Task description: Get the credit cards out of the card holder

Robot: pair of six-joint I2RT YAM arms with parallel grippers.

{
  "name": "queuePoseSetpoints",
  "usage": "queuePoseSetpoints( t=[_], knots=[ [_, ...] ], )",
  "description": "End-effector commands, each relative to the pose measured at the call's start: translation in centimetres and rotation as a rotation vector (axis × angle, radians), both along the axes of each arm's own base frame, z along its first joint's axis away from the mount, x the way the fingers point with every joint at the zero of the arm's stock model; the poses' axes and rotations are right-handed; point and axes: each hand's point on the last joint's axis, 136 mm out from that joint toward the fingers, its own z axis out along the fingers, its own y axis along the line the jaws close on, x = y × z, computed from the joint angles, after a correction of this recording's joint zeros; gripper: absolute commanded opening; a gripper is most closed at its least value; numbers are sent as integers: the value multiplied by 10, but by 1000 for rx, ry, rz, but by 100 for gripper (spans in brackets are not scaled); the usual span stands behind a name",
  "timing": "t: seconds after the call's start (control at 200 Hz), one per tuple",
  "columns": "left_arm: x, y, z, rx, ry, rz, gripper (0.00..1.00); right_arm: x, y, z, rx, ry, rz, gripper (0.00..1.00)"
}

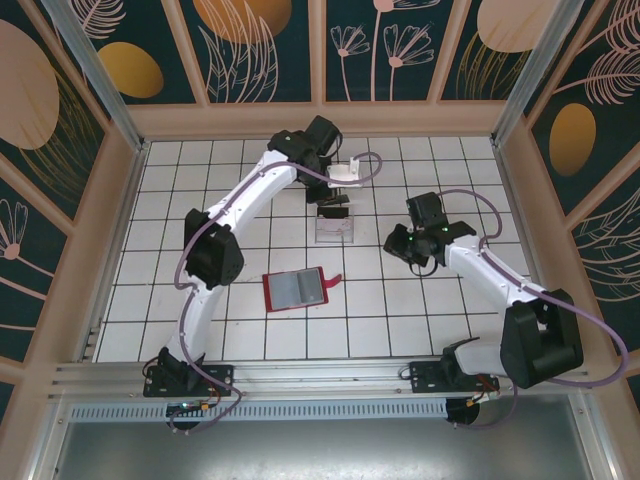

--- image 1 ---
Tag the clear acrylic card stand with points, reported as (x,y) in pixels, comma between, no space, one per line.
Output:
(334,242)

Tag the yellow power connector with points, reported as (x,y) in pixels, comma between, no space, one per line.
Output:
(474,401)
(206,408)

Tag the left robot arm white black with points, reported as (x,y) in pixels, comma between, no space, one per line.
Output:
(250,192)

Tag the red card holder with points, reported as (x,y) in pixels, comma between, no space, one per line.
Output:
(295,290)

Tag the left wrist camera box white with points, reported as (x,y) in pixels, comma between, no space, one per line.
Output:
(345,172)

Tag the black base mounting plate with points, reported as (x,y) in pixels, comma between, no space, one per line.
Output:
(220,380)
(425,380)

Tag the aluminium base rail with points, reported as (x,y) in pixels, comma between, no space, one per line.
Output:
(320,375)

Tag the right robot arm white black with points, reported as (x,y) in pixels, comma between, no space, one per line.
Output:
(480,270)

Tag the aluminium frame post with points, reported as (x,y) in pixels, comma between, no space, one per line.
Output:
(100,80)
(531,75)

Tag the grey metal sheet panel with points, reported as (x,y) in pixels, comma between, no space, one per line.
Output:
(320,450)

